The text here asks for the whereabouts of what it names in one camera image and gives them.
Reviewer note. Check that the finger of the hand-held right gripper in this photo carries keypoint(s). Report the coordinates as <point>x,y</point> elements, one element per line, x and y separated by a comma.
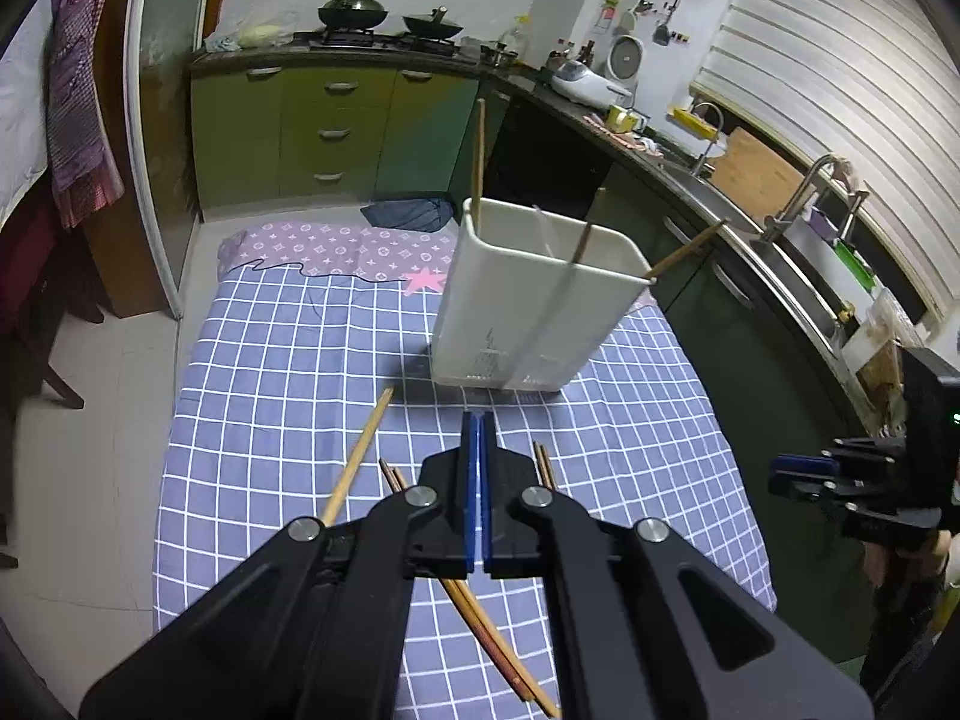
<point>806,463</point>
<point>814,491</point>

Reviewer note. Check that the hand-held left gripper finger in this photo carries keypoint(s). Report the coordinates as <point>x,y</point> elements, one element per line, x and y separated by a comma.
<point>471,487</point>
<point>487,487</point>

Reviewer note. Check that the wooden chopstick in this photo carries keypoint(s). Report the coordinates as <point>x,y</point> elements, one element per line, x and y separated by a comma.
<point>358,457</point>
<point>547,465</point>
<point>478,157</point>
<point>538,457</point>
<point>587,229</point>
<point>478,637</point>
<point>493,637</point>
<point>686,249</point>

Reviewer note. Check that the white plastic utensil holder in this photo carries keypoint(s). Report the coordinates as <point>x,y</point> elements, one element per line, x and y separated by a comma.
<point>510,300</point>

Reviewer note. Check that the person's right hand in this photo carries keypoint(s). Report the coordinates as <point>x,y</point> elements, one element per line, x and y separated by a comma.
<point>941,544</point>

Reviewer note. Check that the clear bag of food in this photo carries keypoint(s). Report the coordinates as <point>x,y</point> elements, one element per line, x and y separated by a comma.
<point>881,352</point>

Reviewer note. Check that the green box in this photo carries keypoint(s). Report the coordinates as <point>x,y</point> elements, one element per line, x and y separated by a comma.
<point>855,262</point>

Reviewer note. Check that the blue checked tablecloth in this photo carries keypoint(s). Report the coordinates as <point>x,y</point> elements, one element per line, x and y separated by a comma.
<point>285,390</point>

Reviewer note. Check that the purple container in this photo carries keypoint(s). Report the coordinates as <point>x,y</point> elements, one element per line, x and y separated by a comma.
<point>821,223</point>

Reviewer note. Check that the steel double sink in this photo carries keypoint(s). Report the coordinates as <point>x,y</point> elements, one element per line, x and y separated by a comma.
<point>750,240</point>

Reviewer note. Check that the tall steel faucet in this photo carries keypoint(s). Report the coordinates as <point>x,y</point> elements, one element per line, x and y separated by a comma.
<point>795,199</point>

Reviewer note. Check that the beige cloth on faucet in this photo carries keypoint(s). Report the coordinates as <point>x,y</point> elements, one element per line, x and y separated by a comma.
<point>844,169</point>

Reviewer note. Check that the dark blue floor cloth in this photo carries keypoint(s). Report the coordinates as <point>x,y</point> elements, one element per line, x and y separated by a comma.
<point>409,214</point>

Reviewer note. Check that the purple patterned cloth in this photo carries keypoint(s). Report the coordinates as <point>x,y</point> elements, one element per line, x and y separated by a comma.
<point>315,247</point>

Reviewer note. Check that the wooden cutting board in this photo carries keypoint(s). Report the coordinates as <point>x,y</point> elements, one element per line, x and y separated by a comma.
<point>757,172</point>

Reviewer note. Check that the small steel faucet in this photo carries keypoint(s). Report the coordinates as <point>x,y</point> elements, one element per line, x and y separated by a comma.
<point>701,157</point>

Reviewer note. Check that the white window blind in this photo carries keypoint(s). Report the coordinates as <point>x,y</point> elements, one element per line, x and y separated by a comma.
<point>825,75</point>

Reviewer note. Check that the yellow sponge rack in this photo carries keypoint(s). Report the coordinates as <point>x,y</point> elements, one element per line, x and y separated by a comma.
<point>694,121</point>

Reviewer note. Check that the pink counter cloth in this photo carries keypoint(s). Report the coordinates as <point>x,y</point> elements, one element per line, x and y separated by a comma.
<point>622,139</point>

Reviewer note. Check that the yellow mug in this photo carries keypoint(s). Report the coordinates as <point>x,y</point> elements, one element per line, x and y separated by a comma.
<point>619,118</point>

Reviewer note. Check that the dark stone countertop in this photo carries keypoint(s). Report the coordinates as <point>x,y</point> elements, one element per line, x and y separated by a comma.
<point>540,86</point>

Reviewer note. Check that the white rice cooker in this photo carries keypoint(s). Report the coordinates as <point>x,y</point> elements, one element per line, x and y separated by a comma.
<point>585,82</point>

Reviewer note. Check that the green lower cabinets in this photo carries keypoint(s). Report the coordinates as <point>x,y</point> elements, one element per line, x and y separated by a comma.
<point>240,135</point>

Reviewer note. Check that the small steel pot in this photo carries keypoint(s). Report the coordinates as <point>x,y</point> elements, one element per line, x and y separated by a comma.
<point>499,55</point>

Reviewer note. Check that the dark sauce bottles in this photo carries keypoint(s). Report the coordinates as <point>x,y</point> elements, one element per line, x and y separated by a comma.
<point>581,56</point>

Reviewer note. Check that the white round-faced appliance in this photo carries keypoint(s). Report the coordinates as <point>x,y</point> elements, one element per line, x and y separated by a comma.
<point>624,58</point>

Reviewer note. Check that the black gas stove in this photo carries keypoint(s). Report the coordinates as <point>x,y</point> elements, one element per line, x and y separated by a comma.
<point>390,43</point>

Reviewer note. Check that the cooking oil bottle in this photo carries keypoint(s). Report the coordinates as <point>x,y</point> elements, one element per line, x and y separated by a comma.
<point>516,34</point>

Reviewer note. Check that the hanging black spatula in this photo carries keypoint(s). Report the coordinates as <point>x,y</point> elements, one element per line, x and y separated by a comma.
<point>661,31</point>

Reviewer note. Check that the black wok with lid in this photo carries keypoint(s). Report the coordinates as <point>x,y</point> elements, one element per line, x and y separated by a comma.
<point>352,13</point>
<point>433,26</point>

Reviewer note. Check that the sliding glass door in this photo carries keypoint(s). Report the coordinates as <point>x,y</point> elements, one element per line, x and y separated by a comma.
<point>161,127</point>

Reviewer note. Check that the dark wooden chair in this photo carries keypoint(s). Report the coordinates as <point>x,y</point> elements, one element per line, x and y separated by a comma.
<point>30,300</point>

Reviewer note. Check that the plastic bag with food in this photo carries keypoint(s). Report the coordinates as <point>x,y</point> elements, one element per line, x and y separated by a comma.
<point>255,34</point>

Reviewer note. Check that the pink checked apron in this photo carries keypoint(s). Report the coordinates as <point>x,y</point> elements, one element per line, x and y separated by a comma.
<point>79,105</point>

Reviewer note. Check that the white hanging sheet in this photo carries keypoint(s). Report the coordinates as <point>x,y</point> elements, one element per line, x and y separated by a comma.
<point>19,120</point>

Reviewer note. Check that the pink hanging wall item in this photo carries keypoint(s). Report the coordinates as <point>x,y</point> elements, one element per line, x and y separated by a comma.
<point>615,0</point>

